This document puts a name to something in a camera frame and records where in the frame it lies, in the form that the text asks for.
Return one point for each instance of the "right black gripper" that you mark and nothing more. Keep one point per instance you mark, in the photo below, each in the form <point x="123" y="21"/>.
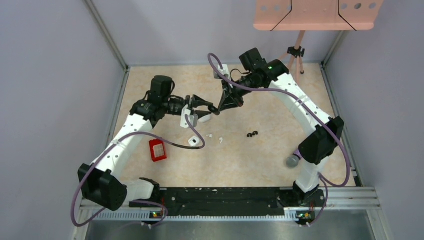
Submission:
<point x="227" y="101"/>

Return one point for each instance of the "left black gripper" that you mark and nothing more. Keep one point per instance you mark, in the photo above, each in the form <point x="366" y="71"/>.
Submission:
<point x="195" y="101"/>

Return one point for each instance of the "white oval charging case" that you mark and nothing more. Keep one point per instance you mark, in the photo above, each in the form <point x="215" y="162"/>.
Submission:
<point x="205" y="118"/>

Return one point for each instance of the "black oval earbud case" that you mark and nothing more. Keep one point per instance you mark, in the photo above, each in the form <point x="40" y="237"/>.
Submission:
<point x="214" y="110"/>

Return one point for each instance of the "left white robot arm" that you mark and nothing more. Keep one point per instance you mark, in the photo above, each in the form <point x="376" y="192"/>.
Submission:
<point x="99" y="181"/>

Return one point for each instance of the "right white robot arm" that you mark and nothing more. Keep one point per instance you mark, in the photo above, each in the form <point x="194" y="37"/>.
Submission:
<point x="323" y="132"/>

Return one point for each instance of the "small white square earbud case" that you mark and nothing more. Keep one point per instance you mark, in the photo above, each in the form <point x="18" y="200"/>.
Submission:
<point x="194" y="141"/>

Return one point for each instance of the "black clip earbuds pair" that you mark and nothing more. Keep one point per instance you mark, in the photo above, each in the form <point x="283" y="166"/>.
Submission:
<point x="252" y="134"/>

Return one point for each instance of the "red plastic box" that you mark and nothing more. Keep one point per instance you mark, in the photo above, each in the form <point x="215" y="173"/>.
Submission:
<point x="157" y="150"/>

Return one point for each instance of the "purple handheld microphone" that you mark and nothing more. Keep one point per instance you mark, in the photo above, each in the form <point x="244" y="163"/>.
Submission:
<point x="293" y="160"/>

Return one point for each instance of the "pink music stand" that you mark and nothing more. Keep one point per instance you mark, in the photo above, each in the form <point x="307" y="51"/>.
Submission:
<point x="315" y="15"/>

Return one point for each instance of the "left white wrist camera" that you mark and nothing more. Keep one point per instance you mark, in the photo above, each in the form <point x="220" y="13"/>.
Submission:
<point x="188" y="117"/>

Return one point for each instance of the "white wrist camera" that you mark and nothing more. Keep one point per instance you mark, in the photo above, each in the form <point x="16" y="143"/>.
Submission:
<point x="223" y="70"/>
<point x="188" y="117"/>

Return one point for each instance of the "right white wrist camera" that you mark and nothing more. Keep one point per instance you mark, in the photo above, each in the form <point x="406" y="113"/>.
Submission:
<point x="223" y="70"/>

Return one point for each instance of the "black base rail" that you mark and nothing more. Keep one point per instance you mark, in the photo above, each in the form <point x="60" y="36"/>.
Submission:
<point x="235" y="201"/>

